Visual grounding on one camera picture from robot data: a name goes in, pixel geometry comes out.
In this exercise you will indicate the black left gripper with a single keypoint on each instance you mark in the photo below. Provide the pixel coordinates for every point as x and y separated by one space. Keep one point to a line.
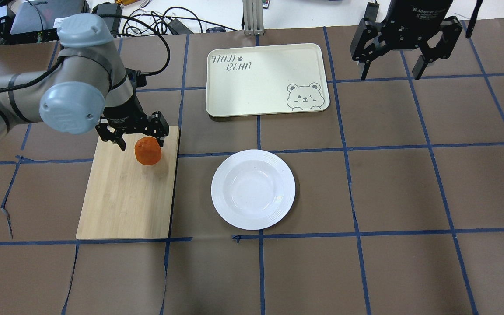
126 116

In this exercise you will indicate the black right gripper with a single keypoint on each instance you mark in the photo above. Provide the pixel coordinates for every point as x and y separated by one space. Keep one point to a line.
414 17

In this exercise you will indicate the orange fruit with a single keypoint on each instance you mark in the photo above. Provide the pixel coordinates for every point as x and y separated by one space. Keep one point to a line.
148 151

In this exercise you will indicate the white round plate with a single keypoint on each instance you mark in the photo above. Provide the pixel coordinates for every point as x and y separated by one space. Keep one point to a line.
253 189

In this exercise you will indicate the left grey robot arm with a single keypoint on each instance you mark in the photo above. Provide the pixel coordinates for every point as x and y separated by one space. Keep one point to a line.
88 88

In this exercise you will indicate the cream bear tray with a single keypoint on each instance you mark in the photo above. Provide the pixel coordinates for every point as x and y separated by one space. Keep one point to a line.
264 80

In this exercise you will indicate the bamboo cutting board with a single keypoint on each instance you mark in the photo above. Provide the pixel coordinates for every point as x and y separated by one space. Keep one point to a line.
126 200

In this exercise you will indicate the aluminium frame post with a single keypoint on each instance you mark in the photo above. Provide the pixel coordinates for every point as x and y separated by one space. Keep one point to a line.
253 17

